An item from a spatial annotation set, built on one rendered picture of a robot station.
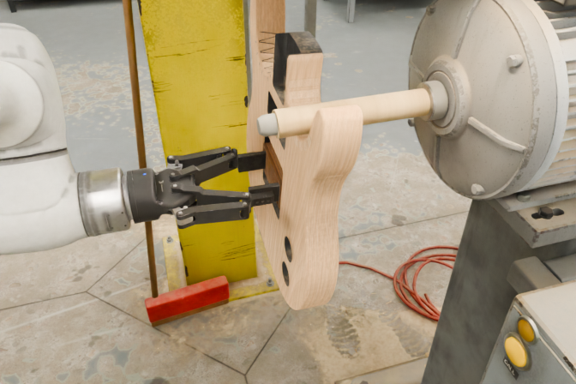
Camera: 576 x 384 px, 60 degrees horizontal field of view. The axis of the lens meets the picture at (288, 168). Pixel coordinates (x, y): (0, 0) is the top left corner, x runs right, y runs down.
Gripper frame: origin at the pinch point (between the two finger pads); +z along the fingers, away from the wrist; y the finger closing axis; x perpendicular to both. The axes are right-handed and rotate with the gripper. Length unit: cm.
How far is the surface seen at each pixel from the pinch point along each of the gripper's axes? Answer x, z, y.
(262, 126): 17.9, -4.2, 12.3
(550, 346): 5.7, 18.1, 37.4
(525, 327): 5.6, 17.2, 34.8
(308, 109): 18.9, 1.0, 11.8
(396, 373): -79, 37, -2
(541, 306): 6.3, 19.7, 33.5
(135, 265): -116, -33, -89
